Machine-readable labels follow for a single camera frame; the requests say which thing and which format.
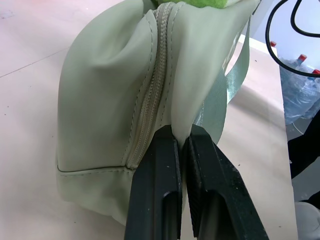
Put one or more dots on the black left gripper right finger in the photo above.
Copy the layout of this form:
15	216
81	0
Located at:
220	190

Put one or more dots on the plastic-wrapped water bottle pack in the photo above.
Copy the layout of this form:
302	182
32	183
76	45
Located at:
300	87

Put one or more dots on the dark trouser leg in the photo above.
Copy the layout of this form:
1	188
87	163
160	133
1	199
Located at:
306	155

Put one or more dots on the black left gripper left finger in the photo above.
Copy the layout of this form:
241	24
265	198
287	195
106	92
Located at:
152	190

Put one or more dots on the light green zippered pouch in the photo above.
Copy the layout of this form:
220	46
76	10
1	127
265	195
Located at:
105	100

